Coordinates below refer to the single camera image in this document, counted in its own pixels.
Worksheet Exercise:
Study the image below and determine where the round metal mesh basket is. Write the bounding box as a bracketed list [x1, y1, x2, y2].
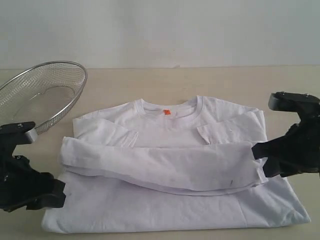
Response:
[0, 60, 88, 135]

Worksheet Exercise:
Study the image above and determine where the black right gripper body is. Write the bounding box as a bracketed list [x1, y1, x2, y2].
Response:
[279, 116, 320, 175]

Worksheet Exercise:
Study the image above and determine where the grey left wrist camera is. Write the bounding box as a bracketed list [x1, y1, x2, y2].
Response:
[0, 121, 38, 146]

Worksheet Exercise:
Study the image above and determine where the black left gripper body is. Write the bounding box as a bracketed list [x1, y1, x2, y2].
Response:
[0, 147, 49, 213]

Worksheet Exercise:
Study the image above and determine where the white t-shirt red lettering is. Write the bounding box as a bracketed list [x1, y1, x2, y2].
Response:
[42, 96, 310, 234]

